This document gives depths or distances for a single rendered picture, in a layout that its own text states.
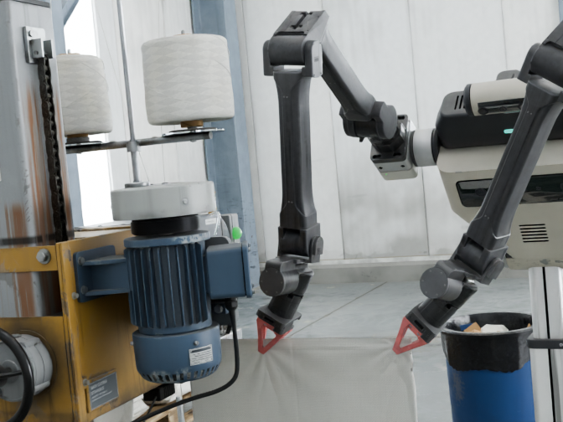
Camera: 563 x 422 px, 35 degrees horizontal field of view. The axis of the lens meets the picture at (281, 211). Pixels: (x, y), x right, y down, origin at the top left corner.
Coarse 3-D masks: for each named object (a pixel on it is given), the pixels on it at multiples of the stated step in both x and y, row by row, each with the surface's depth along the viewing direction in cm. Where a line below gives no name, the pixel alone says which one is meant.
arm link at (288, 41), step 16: (288, 16) 173; (304, 16) 173; (320, 16) 169; (288, 32) 169; (304, 32) 166; (320, 32) 170; (272, 48) 168; (288, 48) 166; (336, 48) 179; (288, 64) 169; (304, 64) 167; (336, 64) 180; (336, 80) 183; (352, 80) 187; (336, 96) 190; (352, 96) 188; (368, 96) 193; (352, 112) 194; (368, 112) 194; (384, 112) 195; (352, 128) 200; (384, 128) 196
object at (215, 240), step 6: (210, 240) 161; (216, 240) 160; (222, 240) 160; (228, 240) 160; (210, 300) 162; (216, 300) 161; (222, 300) 161; (216, 306) 158; (222, 306) 158; (216, 312) 158; (222, 312) 158; (228, 312) 159; (216, 318) 162; (222, 318) 161; (228, 318) 161; (222, 324) 161; (228, 324) 161
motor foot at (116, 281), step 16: (80, 256) 152; (96, 256) 156; (112, 256) 157; (80, 272) 151; (96, 272) 154; (112, 272) 152; (80, 288) 151; (96, 288) 154; (112, 288) 153; (128, 288) 151
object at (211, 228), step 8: (200, 216) 192; (216, 216) 198; (96, 224) 200; (104, 224) 197; (112, 224) 193; (120, 224) 190; (128, 224) 190; (200, 224) 191; (208, 224) 194; (224, 224) 202; (224, 232) 201; (224, 328) 199
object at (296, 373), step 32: (224, 352) 188; (256, 352) 184; (288, 352) 181; (320, 352) 178; (352, 352) 176; (384, 352) 174; (192, 384) 192; (224, 384) 188; (256, 384) 185; (288, 384) 182; (320, 384) 179; (352, 384) 177; (384, 384) 174; (224, 416) 189; (256, 416) 186; (288, 416) 183; (320, 416) 180; (352, 416) 177; (384, 416) 175; (416, 416) 172
